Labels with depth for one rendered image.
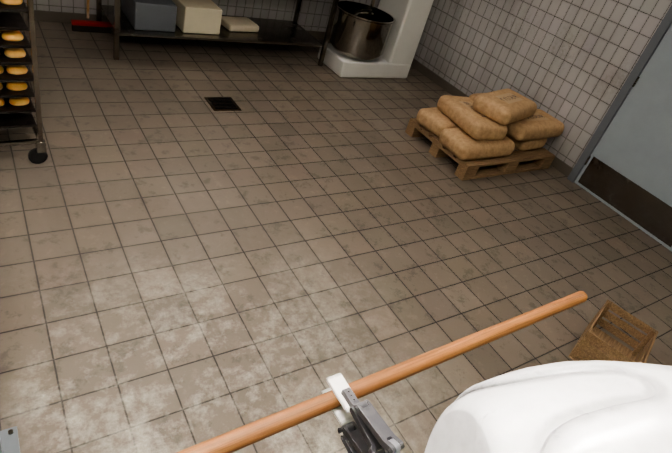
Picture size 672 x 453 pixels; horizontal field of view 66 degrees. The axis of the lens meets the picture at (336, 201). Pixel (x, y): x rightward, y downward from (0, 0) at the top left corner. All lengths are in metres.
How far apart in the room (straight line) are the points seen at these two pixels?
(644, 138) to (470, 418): 4.75
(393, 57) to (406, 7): 0.54
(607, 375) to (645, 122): 4.70
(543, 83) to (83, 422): 4.67
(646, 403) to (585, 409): 0.03
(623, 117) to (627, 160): 0.37
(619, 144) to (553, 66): 0.98
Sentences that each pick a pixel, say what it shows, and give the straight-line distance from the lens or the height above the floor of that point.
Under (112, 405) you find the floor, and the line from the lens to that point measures 2.30.
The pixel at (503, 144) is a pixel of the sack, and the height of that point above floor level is 0.29.
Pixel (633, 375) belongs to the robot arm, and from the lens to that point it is 0.29.
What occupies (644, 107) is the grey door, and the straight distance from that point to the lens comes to 4.97.
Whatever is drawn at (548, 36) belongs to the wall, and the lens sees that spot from 5.49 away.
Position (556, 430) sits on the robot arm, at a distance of 0.25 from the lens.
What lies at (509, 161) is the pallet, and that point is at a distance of 4.72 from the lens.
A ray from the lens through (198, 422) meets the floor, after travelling 2.26.
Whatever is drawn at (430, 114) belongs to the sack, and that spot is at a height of 0.29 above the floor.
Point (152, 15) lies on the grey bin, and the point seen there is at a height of 0.37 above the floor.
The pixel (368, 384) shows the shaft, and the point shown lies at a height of 1.18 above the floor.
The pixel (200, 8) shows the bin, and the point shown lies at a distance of 5.15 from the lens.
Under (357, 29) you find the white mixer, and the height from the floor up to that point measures 0.52.
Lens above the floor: 1.93
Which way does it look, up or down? 33 degrees down
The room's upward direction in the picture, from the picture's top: 17 degrees clockwise
